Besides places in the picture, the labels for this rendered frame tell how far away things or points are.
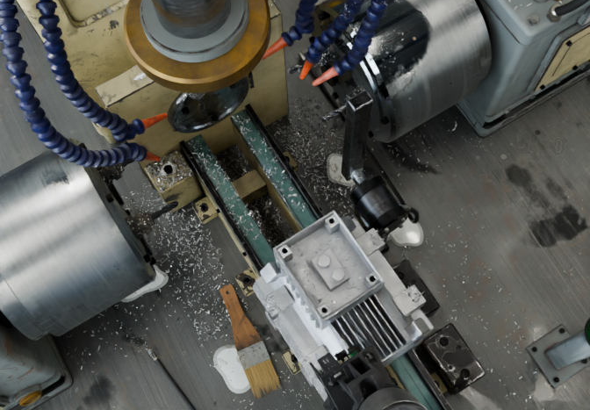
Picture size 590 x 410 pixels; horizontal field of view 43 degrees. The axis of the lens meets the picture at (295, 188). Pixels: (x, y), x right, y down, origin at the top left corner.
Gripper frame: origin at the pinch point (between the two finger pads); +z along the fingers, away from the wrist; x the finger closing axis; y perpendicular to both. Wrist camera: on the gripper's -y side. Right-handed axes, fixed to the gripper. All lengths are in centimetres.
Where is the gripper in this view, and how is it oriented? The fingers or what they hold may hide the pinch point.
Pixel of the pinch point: (339, 371)
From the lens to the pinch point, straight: 102.0
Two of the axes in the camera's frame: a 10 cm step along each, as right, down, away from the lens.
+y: -4.6, -8.6, -2.1
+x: -8.5, 5.0, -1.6
